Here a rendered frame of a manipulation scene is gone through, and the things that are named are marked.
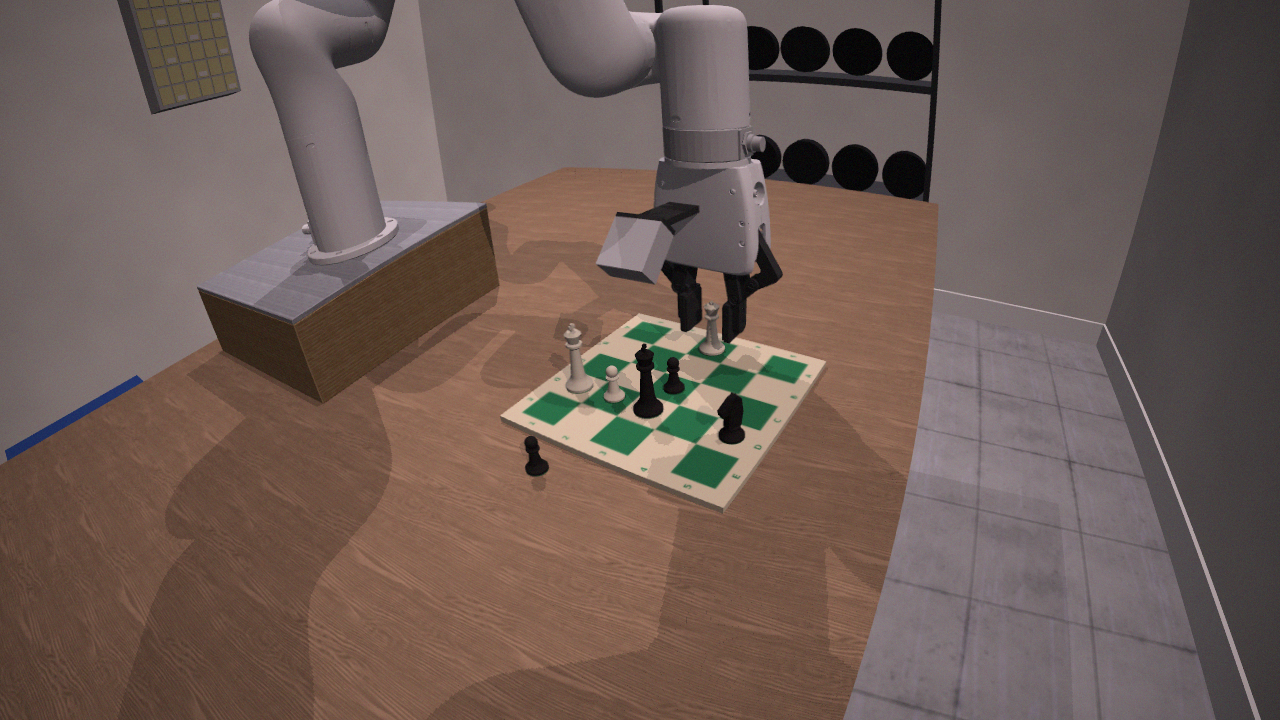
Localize white pawn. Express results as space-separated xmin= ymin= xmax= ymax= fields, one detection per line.
xmin=604 ymin=365 xmax=625 ymax=404

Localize white chess piece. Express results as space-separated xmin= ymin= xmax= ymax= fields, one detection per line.
xmin=699 ymin=301 xmax=724 ymax=356
xmin=564 ymin=323 xmax=594 ymax=395

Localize green and cream chessboard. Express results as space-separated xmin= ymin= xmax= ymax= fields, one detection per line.
xmin=500 ymin=313 xmax=826 ymax=512

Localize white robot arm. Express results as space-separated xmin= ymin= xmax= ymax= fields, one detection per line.
xmin=250 ymin=0 xmax=765 ymax=284

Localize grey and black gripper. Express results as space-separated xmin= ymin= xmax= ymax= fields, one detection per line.
xmin=654 ymin=156 xmax=783 ymax=343

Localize black knight chess piece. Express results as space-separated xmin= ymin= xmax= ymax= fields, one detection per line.
xmin=717 ymin=392 xmax=745 ymax=445

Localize black pawn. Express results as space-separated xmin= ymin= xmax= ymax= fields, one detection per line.
xmin=524 ymin=436 xmax=549 ymax=477
xmin=663 ymin=357 xmax=685 ymax=395

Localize black chess king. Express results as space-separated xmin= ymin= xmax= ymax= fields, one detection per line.
xmin=634 ymin=343 xmax=663 ymax=419

